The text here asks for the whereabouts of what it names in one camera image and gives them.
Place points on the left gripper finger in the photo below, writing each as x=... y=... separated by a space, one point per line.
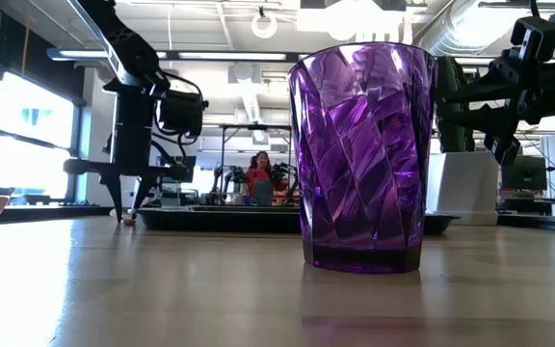
x=143 y=185
x=116 y=190

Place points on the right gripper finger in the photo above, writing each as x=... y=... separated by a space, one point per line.
x=494 y=120
x=480 y=90

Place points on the purple faceted plastic cup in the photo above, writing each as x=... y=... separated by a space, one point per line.
x=364 y=159

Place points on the black background robot arm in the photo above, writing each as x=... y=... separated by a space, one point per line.
x=229 y=180
x=284 y=178

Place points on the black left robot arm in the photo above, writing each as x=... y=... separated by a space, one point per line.
x=133 y=48

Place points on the green cactus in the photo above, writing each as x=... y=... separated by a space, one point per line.
x=453 y=140

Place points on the dark monitor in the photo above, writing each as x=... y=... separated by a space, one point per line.
x=523 y=173

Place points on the white hexagonal planter pot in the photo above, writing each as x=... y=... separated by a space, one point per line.
x=460 y=188

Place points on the person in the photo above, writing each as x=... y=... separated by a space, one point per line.
x=260 y=183

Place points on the ceiling light strip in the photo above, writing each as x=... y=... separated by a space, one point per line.
x=229 y=56

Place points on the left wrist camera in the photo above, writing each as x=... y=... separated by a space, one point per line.
x=181 y=113

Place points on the silver ventilation duct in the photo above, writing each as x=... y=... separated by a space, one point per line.
x=470 y=29

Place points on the black aluminium table frame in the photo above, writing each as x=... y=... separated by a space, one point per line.
x=56 y=212

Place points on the black metal stand frame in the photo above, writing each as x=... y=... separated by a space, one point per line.
x=256 y=127

